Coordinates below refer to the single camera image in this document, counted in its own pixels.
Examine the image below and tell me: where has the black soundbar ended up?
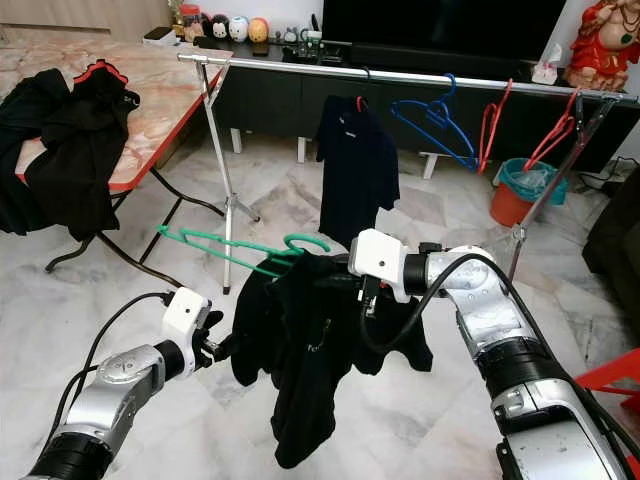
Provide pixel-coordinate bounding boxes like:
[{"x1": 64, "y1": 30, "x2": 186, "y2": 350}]
[{"x1": 347, "y1": 41, "x2": 532, "y2": 72}]

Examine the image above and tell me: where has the green mug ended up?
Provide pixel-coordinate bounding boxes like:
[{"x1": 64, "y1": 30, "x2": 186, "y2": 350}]
[{"x1": 299, "y1": 29, "x2": 324, "y2": 60}]

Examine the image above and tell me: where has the red fortune god figurine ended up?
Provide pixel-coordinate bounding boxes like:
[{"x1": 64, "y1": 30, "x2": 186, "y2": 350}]
[{"x1": 564, "y1": 0, "x2": 640, "y2": 94}]

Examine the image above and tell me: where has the silver metal clothes rack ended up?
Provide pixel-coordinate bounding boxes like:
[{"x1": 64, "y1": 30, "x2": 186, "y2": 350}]
[{"x1": 177, "y1": 51, "x2": 640, "y2": 287}]

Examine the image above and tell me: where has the black shirt with red collar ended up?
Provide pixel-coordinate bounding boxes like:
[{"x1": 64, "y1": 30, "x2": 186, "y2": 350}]
[{"x1": 49, "y1": 59, "x2": 152, "y2": 242}]

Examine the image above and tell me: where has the white box with black lid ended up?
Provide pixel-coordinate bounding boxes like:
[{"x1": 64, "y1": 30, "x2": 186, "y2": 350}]
[{"x1": 142, "y1": 26, "x2": 177, "y2": 47}]

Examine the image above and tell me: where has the teal bin liner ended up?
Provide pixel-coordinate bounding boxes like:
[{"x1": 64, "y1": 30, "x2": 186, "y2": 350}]
[{"x1": 493, "y1": 156, "x2": 569, "y2": 204}]

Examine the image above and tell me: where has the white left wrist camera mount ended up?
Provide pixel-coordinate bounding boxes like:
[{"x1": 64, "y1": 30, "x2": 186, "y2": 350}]
[{"x1": 164, "y1": 286, "x2": 214, "y2": 352}]

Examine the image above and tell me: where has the black TV cabinet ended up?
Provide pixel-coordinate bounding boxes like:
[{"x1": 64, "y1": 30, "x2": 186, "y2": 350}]
[{"x1": 210, "y1": 39, "x2": 640, "y2": 177}]

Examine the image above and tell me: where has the yellow round toy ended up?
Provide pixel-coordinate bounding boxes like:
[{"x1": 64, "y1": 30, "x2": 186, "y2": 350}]
[{"x1": 248, "y1": 15, "x2": 272, "y2": 45}]

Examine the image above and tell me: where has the red plastic hanger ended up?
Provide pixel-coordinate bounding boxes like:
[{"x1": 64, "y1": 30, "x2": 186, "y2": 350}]
[
  {"x1": 522, "y1": 87, "x2": 584, "y2": 174},
  {"x1": 476, "y1": 77, "x2": 515, "y2": 177}
]

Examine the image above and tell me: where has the marble top folding table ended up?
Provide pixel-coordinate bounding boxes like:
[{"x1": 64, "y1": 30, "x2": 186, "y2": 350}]
[{"x1": 0, "y1": 28, "x2": 227, "y2": 277}]

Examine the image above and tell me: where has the navy polo shirt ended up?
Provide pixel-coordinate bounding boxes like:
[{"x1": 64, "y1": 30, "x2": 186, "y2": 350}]
[{"x1": 314, "y1": 92, "x2": 404, "y2": 250}]

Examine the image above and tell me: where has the white tissue box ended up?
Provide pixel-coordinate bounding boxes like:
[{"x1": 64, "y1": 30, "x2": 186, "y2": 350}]
[{"x1": 531, "y1": 41, "x2": 567, "y2": 87}]

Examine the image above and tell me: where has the black round toy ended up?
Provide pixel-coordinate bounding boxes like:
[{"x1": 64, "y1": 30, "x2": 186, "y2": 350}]
[{"x1": 207, "y1": 13, "x2": 230, "y2": 42}]

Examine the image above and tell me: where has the black polo shirt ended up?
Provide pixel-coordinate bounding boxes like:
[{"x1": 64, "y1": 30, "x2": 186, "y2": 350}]
[{"x1": 229, "y1": 249, "x2": 437, "y2": 472}]

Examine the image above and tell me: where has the green plastic hanger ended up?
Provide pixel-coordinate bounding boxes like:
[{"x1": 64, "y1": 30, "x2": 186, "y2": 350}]
[{"x1": 156, "y1": 224, "x2": 334, "y2": 280}]

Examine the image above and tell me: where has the plain black shirt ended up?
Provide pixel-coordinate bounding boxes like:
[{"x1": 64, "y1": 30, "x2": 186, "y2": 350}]
[{"x1": 0, "y1": 67, "x2": 77, "y2": 237}]

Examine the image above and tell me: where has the orange waste bin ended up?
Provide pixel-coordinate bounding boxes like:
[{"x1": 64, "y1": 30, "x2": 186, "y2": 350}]
[{"x1": 490, "y1": 185, "x2": 561, "y2": 229}]

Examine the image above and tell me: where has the light wood sideboard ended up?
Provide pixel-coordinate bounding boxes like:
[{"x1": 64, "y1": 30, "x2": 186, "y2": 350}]
[{"x1": 0, "y1": 0, "x2": 177, "y2": 37}]

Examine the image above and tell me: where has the black flat television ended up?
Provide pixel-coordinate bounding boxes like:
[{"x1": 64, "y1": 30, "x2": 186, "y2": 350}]
[{"x1": 319, "y1": 0, "x2": 569, "y2": 62}]

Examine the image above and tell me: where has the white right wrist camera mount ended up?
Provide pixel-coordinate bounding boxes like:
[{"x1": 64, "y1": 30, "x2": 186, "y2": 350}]
[{"x1": 347, "y1": 227, "x2": 410, "y2": 305}]

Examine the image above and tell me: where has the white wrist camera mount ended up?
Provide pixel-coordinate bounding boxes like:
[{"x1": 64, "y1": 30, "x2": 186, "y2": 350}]
[
  {"x1": 164, "y1": 286, "x2": 214, "y2": 352},
  {"x1": 347, "y1": 227, "x2": 410, "y2": 305}
]

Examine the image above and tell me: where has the white round toy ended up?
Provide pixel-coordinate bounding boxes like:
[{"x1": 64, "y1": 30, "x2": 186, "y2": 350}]
[{"x1": 228, "y1": 13, "x2": 252, "y2": 44}]

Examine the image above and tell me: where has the blue plastic hanger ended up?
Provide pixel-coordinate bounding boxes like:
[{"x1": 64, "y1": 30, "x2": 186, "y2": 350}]
[{"x1": 389, "y1": 72, "x2": 482, "y2": 174}]

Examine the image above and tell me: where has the red hanger with dark hook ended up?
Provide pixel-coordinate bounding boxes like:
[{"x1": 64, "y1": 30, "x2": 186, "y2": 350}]
[{"x1": 356, "y1": 65, "x2": 375, "y2": 110}]

